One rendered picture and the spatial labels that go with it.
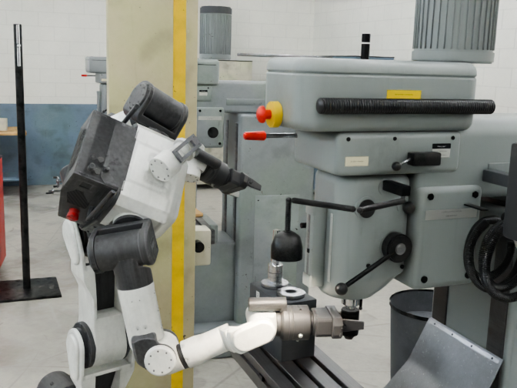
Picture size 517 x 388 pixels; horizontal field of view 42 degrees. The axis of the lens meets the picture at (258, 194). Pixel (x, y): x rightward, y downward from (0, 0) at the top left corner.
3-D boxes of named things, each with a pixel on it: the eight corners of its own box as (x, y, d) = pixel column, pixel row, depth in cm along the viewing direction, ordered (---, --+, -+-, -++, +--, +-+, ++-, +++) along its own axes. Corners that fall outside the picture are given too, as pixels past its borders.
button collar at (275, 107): (274, 128, 153) (275, 102, 152) (264, 126, 159) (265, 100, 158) (282, 128, 154) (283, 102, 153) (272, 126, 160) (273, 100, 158)
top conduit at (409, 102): (321, 115, 142) (323, 98, 141) (313, 113, 146) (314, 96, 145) (495, 115, 158) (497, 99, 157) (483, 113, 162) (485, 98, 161)
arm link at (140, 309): (131, 382, 165) (113, 296, 162) (138, 361, 178) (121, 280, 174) (178, 373, 166) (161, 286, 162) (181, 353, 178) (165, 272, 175)
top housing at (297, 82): (301, 133, 145) (304, 57, 142) (257, 122, 169) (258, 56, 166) (480, 131, 162) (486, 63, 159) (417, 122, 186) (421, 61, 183)
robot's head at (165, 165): (141, 169, 170) (156, 154, 164) (166, 149, 177) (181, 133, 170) (159, 188, 171) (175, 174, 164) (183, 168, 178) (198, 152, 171)
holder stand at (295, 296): (280, 362, 206) (283, 299, 202) (248, 336, 225) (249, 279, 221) (314, 356, 211) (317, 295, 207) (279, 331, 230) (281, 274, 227)
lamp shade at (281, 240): (264, 258, 152) (265, 231, 151) (280, 251, 158) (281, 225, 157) (292, 264, 148) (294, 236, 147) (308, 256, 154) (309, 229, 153)
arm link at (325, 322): (344, 313, 167) (296, 314, 165) (342, 350, 169) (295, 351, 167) (332, 296, 179) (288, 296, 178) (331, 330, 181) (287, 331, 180)
